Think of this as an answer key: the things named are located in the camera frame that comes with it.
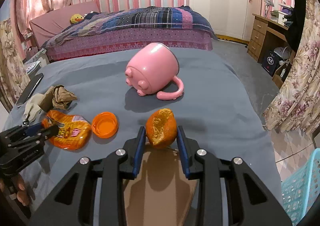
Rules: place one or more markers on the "silver desk lamp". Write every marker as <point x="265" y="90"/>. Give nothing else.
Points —
<point x="268" y="4"/>

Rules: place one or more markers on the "floral blue curtain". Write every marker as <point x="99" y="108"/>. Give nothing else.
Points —
<point x="297" y="103"/>

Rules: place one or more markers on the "wooden desk with drawers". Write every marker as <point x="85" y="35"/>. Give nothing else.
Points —
<point x="269" y="47"/>

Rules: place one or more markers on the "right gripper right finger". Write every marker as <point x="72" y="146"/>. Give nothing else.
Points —
<point x="249" y="202"/>

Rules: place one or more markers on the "pink pig mug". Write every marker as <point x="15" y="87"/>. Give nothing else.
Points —
<point x="154" y="70"/>

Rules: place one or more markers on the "yellow duck plush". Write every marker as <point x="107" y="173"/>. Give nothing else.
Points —
<point x="76" y="18"/>

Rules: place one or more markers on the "orange mandarin peel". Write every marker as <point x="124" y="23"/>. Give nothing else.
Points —
<point x="161" y="128"/>

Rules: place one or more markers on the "pink headboard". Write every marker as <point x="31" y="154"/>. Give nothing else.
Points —
<point x="52" y="23"/>

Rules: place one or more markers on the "plaid patchwork blanket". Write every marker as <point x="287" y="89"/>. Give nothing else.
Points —
<point x="152" y="17"/>

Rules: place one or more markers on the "black hanging garment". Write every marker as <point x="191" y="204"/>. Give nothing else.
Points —
<point x="294" y="32"/>

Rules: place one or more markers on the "left floral curtain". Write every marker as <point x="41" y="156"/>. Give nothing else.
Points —
<point x="14" y="78"/>

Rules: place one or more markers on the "black smartphone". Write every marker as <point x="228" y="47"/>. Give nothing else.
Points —
<point x="29" y="90"/>

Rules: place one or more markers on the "bed with purple sheet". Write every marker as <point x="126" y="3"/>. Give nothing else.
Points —
<point x="127" y="39"/>

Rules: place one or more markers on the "light blue plastic basket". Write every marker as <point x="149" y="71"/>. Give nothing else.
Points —
<point x="300" y="190"/>

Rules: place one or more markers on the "orange snack bag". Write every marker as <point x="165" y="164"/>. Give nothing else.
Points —
<point x="74" y="130"/>

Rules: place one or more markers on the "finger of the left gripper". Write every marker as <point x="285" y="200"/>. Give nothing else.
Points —
<point x="41" y="136"/>
<point x="15" y="129"/>

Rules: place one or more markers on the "orange plastic lid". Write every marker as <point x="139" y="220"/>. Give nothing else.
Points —
<point x="105" y="125"/>

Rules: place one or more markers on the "left human hand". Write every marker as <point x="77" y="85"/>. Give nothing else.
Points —
<point x="21" y="194"/>

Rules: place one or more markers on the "brown folded sock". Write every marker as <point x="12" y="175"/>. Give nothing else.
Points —
<point x="46" y="103"/>

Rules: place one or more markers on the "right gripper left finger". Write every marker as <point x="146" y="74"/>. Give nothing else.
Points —
<point x="94" y="189"/>

